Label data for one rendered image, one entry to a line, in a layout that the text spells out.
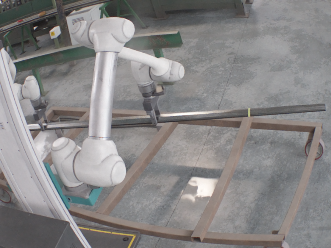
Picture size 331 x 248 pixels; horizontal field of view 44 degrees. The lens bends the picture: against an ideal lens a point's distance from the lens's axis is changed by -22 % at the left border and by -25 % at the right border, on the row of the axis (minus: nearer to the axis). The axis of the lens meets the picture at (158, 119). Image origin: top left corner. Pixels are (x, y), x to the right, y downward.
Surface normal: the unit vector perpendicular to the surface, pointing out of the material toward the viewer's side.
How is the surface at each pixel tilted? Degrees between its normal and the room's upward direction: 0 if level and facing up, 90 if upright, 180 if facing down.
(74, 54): 90
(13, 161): 90
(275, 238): 0
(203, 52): 0
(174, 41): 90
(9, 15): 90
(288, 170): 0
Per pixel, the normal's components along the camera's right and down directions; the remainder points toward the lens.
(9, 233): -0.25, -0.82
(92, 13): 0.92, -0.03
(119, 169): 0.84, 0.18
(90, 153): -0.39, -0.08
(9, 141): -0.30, 0.57
